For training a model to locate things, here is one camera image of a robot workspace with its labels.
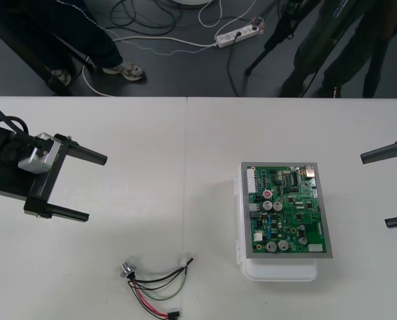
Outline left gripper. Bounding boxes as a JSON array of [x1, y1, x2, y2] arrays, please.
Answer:
[[0, 133, 108, 223]]

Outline red black green cable bundle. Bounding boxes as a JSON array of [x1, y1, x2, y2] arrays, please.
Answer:
[[119, 255, 195, 319]]

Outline milky plastic box with lid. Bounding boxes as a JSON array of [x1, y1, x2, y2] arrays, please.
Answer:
[[233, 165, 318, 283]]

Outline black tripod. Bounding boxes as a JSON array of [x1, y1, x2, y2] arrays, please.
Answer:
[[244, 0, 301, 76]]

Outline white power strip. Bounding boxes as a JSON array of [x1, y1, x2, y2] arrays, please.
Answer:
[[215, 25, 261, 48]]

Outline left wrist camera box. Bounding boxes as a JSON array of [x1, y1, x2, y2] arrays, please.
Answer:
[[17, 132, 63, 174]]

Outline black left wrist camera cable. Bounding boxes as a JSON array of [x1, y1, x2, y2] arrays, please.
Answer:
[[0, 94, 44, 157]]

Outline green circuit board grey frame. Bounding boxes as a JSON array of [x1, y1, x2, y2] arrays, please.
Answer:
[[240, 161, 334, 260]]

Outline black desk frame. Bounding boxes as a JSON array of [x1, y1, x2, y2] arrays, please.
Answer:
[[0, 1, 74, 97]]

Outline thick white floor cable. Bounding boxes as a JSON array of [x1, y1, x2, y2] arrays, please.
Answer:
[[82, 34, 219, 97]]

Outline twisted white cord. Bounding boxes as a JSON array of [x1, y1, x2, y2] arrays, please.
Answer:
[[56, 0, 218, 57]]

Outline black floor cables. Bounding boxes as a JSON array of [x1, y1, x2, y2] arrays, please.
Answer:
[[109, 0, 178, 37]]

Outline black power plug cable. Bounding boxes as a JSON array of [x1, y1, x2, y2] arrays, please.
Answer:
[[225, 31, 241, 97]]

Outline thin white looped cable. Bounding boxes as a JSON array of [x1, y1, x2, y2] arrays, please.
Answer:
[[197, 0, 252, 30]]

